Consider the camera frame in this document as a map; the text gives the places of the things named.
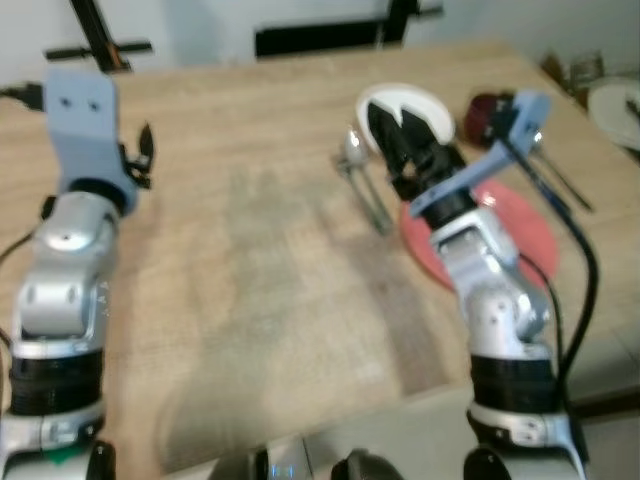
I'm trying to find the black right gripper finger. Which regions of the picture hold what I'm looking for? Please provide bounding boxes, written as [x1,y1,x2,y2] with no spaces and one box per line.
[366,100,409,169]
[398,110,439,156]

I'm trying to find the white round plate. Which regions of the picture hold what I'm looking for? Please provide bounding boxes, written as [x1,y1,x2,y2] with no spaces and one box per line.
[357,83,453,157]

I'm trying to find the silver metal spoon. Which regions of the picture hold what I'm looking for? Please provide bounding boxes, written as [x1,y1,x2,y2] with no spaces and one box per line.
[342,127,394,234]

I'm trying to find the dark red cup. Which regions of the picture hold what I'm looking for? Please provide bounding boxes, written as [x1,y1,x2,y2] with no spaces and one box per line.
[463,93,517,142]

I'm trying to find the silver metal fork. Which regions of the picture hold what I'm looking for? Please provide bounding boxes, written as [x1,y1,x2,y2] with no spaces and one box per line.
[333,156,389,237]

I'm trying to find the white chair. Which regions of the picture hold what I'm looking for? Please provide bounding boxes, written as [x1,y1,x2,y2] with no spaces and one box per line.
[587,78,640,153]

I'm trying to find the red round plate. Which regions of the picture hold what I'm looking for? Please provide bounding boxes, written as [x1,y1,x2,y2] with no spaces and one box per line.
[400,180,558,293]

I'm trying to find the black stand with orange mark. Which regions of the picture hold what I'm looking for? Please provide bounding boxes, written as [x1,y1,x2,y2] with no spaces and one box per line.
[44,0,154,73]

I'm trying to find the glass jars cluster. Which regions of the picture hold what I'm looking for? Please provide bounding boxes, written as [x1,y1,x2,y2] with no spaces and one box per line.
[543,50,607,101]

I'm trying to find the dark robot waist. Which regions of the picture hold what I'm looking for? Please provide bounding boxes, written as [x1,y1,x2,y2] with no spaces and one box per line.
[250,440,413,480]

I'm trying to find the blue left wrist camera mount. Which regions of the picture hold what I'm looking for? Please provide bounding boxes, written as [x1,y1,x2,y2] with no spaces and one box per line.
[45,68,138,203]

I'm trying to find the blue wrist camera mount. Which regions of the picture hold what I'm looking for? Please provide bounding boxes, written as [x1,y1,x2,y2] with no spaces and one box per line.
[45,68,138,203]
[405,90,553,223]

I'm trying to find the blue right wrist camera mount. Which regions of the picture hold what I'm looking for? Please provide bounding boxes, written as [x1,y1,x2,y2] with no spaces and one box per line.
[405,90,553,223]

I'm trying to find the black metal bar frame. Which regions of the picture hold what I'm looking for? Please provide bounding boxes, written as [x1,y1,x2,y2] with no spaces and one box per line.
[254,0,447,59]

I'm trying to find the silver spoon with dark handle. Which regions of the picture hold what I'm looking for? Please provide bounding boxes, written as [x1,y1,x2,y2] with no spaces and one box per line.
[530,132,595,213]

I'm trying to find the dark handled cutlery piece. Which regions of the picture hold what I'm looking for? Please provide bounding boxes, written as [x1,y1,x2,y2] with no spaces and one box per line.
[520,150,573,218]

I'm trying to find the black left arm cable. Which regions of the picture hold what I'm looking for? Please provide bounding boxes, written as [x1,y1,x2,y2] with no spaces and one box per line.
[0,84,47,109]

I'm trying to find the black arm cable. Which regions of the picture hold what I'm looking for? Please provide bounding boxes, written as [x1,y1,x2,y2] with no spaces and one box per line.
[500,135,601,413]
[0,84,47,109]

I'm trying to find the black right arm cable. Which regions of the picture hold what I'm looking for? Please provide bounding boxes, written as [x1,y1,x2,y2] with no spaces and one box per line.
[500,135,601,413]

